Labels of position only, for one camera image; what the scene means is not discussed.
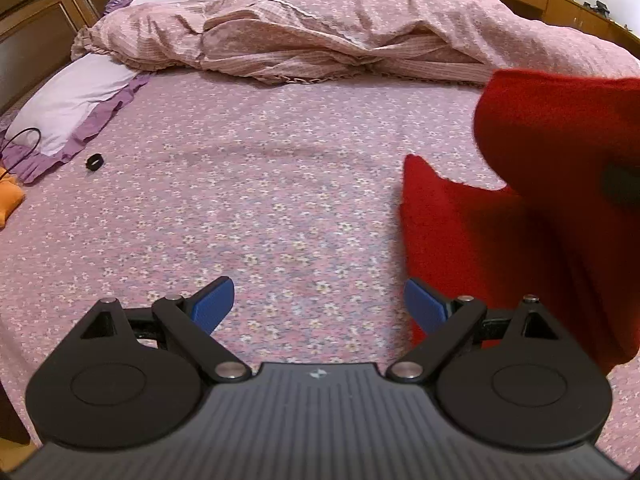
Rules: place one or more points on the white pillow with purple frill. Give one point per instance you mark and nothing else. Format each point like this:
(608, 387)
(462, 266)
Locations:
(50, 15)

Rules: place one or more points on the orange cushion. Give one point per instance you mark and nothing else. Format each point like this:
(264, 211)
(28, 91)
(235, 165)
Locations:
(9, 202)

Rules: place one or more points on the pink floral quilt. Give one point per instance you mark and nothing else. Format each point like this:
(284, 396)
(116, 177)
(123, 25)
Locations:
(375, 20)

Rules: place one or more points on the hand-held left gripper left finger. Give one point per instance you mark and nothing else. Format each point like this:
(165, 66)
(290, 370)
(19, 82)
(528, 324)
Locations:
(212, 305)

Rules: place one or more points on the wooden dresser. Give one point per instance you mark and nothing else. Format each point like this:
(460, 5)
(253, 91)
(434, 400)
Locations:
(550, 0)

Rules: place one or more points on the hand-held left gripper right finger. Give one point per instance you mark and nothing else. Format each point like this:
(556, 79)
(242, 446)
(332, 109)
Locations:
(425, 307)

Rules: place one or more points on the dark wooden nightstand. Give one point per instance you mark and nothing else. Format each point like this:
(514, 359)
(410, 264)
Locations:
(10, 410)

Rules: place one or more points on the purple floral bed sheet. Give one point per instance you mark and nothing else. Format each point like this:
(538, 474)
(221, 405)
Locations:
(260, 185)

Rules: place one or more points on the red knit sweater black cuffs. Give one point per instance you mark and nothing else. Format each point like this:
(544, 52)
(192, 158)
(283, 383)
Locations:
(540, 210)

